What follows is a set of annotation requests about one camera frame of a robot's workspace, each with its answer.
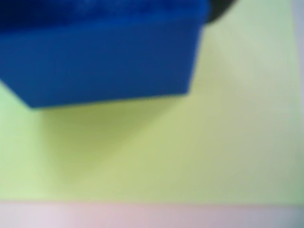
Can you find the large blue cube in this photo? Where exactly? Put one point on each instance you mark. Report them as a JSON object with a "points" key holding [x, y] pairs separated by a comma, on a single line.
{"points": [[107, 64]]}

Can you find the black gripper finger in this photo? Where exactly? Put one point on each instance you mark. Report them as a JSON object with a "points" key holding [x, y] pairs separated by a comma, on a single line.
{"points": [[221, 8]]}

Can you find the green paper square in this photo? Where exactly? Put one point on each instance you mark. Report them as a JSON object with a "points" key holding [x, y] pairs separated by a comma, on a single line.
{"points": [[166, 154]]}

